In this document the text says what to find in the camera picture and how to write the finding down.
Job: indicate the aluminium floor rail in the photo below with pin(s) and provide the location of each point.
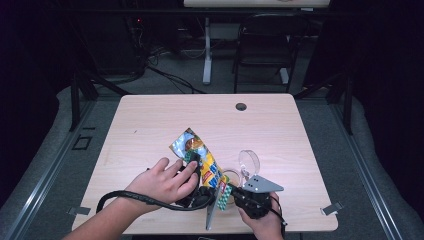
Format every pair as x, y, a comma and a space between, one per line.
363, 173
50, 173

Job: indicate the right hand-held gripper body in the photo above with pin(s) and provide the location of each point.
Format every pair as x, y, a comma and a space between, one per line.
253, 203

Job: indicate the person's right hand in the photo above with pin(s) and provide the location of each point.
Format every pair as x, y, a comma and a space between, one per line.
266, 226

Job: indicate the grey metal table bracket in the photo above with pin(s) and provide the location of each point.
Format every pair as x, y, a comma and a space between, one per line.
331, 208
78, 211

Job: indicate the person's left hand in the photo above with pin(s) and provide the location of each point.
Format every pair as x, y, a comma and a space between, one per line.
160, 185

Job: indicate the clear glass jar hinged lid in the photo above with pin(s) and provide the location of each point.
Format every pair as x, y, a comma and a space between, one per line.
249, 161

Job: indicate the dark round table grommet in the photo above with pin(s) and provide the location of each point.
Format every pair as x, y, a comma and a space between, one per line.
241, 106

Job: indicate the dark equipment box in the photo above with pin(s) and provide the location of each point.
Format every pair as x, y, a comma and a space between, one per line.
113, 46

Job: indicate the black metal stand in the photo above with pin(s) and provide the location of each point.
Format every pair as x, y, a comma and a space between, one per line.
75, 100
347, 106

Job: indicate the yellow spout pouch green cap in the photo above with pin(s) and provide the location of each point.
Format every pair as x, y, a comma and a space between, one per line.
191, 145

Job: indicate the white desk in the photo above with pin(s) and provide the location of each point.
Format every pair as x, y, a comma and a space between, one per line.
207, 66

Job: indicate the black folding chair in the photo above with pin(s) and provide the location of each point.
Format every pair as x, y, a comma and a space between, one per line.
266, 46

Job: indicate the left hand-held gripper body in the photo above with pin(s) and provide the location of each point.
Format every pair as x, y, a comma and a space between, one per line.
203, 196

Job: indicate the black tape square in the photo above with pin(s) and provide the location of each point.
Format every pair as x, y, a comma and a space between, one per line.
74, 143

